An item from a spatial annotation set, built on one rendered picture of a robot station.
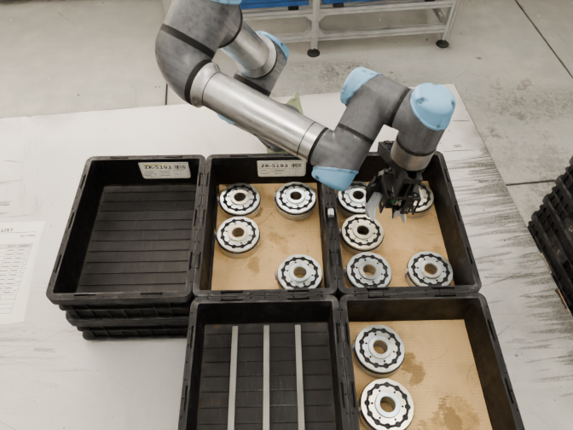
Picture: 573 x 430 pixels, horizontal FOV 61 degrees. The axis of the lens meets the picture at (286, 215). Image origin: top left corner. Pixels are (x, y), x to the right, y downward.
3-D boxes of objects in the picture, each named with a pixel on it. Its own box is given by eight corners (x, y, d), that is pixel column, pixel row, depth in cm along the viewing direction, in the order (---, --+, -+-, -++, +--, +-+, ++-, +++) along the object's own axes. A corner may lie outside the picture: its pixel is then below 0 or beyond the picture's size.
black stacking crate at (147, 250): (102, 187, 131) (88, 158, 122) (211, 185, 131) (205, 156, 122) (66, 323, 107) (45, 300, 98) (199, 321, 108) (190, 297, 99)
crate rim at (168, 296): (89, 162, 123) (87, 155, 121) (207, 160, 124) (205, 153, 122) (48, 305, 100) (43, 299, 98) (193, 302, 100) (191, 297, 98)
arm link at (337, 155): (124, 75, 95) (340, 194, 84) (147, 22, 93) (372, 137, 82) (156, 88, 106) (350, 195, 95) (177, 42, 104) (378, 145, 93)
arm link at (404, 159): (393, 126, 91) (435, 129, 92) (386, 143, 95) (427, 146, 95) (399, 155, 86) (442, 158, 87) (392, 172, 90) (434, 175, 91)
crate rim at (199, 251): (207, 160, 124) (206, 153, 122) (324, 158, 124) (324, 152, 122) (193, 302, 100) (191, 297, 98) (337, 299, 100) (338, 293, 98)
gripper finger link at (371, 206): (358, 231, 106) (377, 206, 99) (355, 209, 110) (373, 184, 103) (371, 233, 107) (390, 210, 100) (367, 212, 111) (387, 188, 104)
